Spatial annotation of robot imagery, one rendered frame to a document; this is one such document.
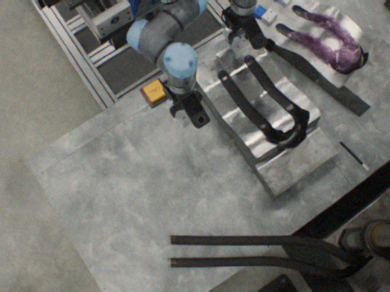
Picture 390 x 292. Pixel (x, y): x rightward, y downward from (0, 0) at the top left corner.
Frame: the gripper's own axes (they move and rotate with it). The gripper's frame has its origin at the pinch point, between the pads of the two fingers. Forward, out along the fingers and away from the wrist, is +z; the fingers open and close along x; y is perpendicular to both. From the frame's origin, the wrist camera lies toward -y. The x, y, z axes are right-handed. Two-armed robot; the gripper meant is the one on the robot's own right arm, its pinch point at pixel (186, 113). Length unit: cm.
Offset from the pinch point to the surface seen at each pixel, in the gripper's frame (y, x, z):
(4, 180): 51, 87, 95
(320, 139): -28.8, -33.8, 8.7
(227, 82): 3.9, -18.3, 6.7
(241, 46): 10.9, -28.5, 2.9
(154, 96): 14.4, 3.7, 11.3
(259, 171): -26.1, -10.3, 8.8
